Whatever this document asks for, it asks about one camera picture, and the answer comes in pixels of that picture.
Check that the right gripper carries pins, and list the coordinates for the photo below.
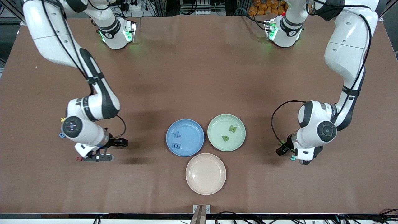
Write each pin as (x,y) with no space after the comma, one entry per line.
(114,142)

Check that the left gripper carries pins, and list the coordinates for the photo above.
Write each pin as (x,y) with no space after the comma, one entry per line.
(285,147)

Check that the green foam letter N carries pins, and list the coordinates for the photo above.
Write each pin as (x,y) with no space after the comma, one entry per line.
(232,128)

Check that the green foam letter P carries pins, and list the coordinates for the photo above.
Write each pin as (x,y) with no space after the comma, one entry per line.
(225,138)

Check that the blue foam letter E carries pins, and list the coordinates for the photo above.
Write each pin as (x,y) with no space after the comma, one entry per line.
(176,146)

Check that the blue foam letter X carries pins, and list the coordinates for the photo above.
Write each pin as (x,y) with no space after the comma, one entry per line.
(177,134)

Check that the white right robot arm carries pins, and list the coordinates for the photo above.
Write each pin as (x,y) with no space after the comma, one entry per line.
(46,31)

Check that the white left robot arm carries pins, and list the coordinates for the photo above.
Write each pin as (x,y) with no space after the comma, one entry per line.
(348,46)

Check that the green round plate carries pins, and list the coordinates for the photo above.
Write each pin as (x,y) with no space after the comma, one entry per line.
(217,124)

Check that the blue round plate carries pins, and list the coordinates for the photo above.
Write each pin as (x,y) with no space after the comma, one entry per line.
(192,140)

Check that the beige round plate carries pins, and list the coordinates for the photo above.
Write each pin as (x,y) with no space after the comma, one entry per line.
(205,174)

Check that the brown table cover sheet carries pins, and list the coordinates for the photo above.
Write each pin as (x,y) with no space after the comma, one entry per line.
(199,77)

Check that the white power strip with plugs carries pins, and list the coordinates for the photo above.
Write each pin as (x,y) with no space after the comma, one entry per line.
(133,6)

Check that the orange fruit bag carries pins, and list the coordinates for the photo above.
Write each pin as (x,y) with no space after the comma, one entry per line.
(264,7)

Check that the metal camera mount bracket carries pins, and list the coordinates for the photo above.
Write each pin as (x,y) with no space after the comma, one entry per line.
(201,214)

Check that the aluminium frame profile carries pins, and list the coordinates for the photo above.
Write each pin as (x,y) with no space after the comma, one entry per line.
(387,7)

